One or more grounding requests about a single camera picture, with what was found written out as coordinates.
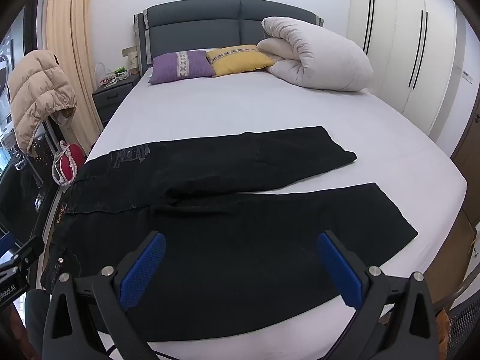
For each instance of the person's trouser leg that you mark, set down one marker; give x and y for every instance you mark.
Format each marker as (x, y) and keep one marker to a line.
(35, 326)

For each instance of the beige puffer jacket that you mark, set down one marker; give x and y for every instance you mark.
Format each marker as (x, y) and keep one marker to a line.
(37, 90)

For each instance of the purple patterned pillow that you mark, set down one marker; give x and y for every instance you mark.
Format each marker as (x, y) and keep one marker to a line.
(180, 65)

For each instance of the small green item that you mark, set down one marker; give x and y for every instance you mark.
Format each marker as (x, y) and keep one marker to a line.
(120, 69)

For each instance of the black pants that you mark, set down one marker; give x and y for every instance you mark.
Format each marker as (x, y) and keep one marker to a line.
(225, 232)

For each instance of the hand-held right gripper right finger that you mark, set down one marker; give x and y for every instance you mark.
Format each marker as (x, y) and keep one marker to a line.
(339, 270)

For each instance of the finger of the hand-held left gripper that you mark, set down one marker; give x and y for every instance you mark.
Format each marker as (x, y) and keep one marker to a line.
(24, 250)

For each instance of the black chair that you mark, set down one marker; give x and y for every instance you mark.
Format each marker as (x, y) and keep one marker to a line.
(47, 150)

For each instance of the black mesh basket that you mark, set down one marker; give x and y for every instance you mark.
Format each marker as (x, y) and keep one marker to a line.
(465, 326)

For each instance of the grey padded headboard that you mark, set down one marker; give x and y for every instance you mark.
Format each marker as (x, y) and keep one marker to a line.
(195, 26)

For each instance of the bed with white sheet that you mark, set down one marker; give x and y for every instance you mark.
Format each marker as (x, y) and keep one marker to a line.
(243, 101)

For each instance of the white wardrobe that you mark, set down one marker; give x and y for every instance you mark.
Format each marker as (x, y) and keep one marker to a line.
(397, 45)

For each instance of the folded white duvet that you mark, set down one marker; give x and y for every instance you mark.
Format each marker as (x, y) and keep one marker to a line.
(318, 56)

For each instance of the beige curtain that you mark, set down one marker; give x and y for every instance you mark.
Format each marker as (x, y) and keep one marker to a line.
(71, 26)

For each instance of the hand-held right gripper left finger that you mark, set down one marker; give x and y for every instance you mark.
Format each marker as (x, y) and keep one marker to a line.
(144, 270)

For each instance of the dark grey nightstand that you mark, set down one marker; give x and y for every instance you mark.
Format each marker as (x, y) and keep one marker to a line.
(112, 99)

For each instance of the yellow patterned pillow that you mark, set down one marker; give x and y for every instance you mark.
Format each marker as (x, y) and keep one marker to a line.
(240, 60)

